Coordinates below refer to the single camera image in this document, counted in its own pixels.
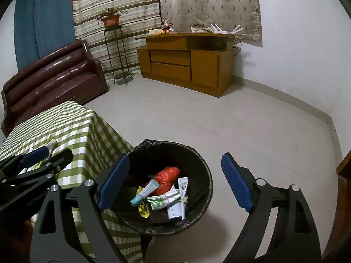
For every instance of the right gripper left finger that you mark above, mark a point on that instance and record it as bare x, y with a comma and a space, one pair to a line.
55, 237

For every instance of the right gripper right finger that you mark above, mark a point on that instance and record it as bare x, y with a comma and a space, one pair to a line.
294, 238

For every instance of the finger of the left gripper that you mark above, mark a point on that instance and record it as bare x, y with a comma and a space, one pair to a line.
13, 165
50, 168

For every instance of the light blue small tube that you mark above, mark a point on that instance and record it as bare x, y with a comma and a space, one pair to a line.
144, 193

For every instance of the orange plastic bag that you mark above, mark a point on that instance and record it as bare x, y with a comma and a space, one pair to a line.
165, 179

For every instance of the white green tube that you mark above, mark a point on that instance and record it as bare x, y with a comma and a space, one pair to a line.
175, 211

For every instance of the black lined trash bin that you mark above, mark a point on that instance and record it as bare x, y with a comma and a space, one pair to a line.
146, 160

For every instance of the green checkered tablecloth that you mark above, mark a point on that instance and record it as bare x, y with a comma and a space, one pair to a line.
95, 146

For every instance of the dark red leather sofa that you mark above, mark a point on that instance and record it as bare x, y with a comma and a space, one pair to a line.
68, 73

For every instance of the striped green curtain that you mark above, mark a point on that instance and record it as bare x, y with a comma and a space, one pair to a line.
143, 15

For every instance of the black metal plant stand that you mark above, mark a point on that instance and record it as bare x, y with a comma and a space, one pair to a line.
114, 34

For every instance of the blue curtain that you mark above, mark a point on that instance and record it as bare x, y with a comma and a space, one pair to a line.
40, 27

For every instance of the potted plant orange pot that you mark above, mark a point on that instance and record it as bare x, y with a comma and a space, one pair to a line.
110, 17

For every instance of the beige box on cabinet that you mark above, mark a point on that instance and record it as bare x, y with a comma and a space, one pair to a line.
156, 31

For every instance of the wooden tv cabinet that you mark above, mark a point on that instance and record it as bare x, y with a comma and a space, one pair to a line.
201, 62

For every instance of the mickey mouse toy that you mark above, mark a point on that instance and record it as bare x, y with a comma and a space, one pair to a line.
166, 27

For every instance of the beige diamond pattern curtain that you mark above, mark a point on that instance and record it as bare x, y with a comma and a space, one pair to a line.
227, 14

